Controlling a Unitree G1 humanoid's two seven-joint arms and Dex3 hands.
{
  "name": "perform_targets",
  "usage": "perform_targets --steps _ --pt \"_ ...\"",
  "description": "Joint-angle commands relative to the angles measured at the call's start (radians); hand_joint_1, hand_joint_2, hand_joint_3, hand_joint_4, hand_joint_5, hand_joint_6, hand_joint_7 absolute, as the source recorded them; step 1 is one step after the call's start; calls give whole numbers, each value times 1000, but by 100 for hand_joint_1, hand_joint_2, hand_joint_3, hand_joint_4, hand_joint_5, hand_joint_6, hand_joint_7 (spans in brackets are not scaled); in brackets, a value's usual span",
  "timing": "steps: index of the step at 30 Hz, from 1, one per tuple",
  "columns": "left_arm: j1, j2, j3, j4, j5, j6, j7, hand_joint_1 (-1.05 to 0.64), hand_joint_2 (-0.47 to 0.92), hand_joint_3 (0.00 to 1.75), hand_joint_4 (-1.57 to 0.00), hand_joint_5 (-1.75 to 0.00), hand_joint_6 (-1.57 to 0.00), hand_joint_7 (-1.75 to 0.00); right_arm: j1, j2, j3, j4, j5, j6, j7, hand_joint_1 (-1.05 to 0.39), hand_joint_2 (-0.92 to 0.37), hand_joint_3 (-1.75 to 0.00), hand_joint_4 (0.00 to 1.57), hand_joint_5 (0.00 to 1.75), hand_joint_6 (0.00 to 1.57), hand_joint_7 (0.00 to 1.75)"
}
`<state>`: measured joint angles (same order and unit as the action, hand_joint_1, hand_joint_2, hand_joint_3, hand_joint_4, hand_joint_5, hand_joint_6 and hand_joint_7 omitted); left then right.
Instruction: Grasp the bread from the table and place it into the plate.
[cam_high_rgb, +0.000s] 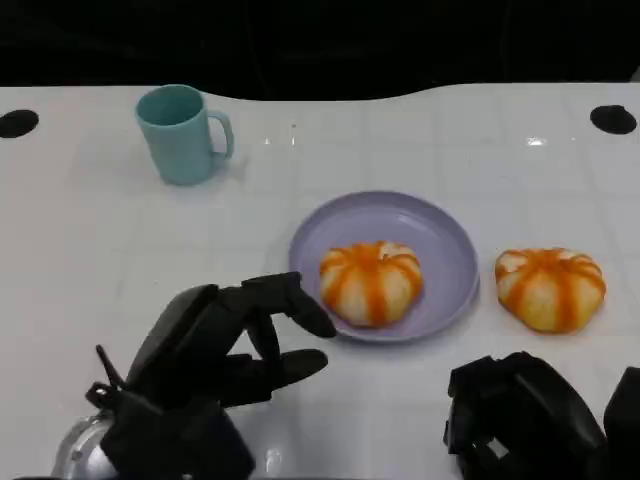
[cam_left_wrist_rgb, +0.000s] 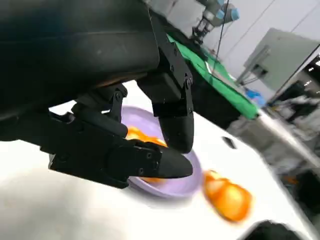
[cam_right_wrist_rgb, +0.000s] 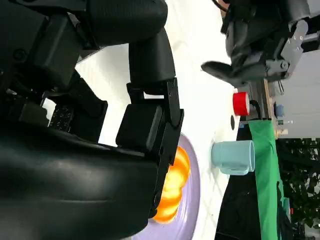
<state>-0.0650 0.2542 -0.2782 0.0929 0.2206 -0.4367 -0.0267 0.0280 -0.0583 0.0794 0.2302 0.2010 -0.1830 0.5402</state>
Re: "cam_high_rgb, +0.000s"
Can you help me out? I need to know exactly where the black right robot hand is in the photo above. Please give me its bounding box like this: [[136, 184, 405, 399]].
[[443, 351, 608, 480]]

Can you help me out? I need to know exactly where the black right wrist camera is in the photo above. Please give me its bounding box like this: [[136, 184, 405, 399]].
[[603, 367, 640, 480]]

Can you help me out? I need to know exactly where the orange white toy bread roll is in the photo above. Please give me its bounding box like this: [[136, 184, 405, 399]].
[[319, 240, 425, 330], [494, 247, 608, 335]]

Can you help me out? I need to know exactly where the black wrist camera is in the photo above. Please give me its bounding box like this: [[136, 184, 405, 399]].
[[99, 388, 257, 480], [603, 367, 640, 480]]

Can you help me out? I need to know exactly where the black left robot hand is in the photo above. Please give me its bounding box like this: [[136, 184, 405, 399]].
[[124, 272, 337, 416]]

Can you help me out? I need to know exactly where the black table cable hole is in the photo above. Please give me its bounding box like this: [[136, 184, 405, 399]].
[[0, 109, 40, 140], [589, 104, 638, 135]]

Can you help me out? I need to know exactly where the pale green mug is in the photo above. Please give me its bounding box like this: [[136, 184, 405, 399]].
[[134, 84, 236, 187]]

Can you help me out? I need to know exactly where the lilac plate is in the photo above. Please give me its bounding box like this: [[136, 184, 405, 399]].
[[288, 190, 481, 345]]

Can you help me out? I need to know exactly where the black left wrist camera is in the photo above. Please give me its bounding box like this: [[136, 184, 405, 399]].
[[99, 388, 257, 480]]

